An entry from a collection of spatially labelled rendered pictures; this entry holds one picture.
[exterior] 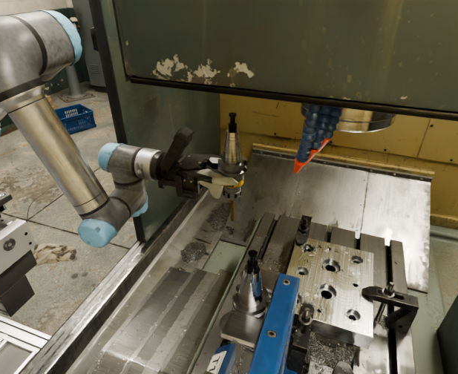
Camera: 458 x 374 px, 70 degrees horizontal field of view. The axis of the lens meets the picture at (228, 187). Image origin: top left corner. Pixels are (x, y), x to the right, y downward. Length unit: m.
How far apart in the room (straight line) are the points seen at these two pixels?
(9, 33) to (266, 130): 1.30
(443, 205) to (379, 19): 1.71
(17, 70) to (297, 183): 1.33
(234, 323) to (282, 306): 0.09
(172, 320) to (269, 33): 1.02
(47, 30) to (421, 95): 0.69
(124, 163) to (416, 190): 1.39
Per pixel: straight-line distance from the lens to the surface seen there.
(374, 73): 0.27
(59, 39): 0.82
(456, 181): 1.87
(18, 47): 0.74
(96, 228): 0.77
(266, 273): 0.65
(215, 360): 0.87
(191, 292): 1.26
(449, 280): 1.75
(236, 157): 0.69
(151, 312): 1.23
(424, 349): 1.41
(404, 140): 1.74
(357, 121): 0.54
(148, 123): 1.20
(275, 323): 0.57
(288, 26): 0.27
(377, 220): 1.66
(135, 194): 0.86
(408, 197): 1.76
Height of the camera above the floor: 1.70
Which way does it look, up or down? 33 degrees down
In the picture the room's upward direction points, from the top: straight up
